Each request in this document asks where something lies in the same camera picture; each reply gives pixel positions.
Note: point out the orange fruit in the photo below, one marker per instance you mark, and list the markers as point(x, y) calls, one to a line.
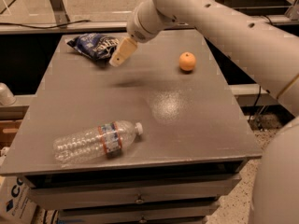
point(187, 61)

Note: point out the white cardboard box blue print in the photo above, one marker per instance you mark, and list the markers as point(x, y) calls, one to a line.
point(15, 206)

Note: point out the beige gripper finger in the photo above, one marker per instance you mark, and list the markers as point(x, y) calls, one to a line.
point(123, 51)

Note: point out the grey metal bracket left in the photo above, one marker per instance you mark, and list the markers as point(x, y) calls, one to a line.
point(60, 13)

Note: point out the clear plastic water bottle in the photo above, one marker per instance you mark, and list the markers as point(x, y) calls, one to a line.
point(104, 140)

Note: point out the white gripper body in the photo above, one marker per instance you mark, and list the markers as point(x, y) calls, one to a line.
point(135, 26)

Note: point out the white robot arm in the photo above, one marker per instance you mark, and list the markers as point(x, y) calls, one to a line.
point(270, 57)

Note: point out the grey drawer cabinet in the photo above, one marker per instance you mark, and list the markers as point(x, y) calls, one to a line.
point(157, 140)

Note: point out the brown cardboard box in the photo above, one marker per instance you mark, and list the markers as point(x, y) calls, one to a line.
point(8, 130)

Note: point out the white cylinder object left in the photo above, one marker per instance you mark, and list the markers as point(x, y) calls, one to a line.
point(6, 95)

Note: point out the blue chip bag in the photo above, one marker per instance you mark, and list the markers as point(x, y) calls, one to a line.
point(94, 46)

